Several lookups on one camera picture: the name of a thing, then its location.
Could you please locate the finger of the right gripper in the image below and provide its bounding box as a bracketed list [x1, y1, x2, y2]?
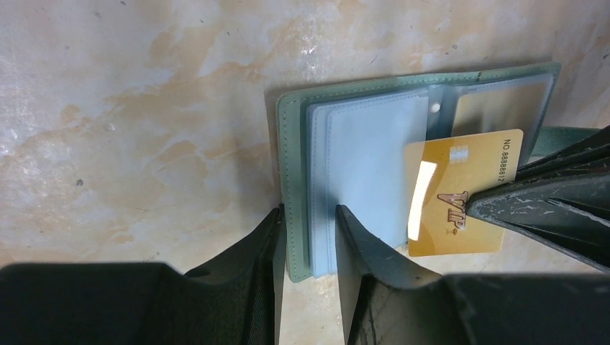
[466, 127, 609, 272]

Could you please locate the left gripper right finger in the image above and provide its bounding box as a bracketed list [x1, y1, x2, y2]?
[335, 205, 609, 344]

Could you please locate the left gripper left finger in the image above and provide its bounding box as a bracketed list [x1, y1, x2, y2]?
[1, 207, 286, 344]

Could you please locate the gold VIP credit card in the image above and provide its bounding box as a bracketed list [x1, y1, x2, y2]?
[403, 129, 524, 257]

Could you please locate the green card holder wallet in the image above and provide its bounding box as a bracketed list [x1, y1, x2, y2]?
[276, 62, 593, 282]

